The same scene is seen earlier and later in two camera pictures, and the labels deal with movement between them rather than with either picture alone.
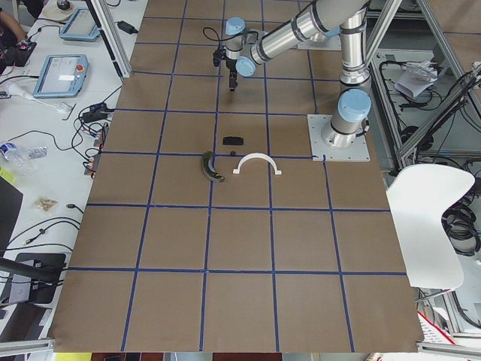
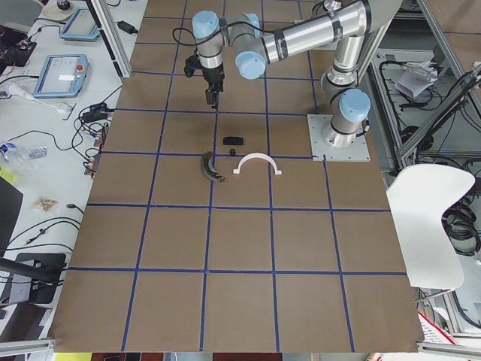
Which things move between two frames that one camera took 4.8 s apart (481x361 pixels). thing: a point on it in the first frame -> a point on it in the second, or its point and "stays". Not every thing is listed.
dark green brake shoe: x=208 y=170 stays
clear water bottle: x=18 y=155 stays
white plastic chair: x=418 y=197 stays
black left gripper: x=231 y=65 -> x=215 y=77
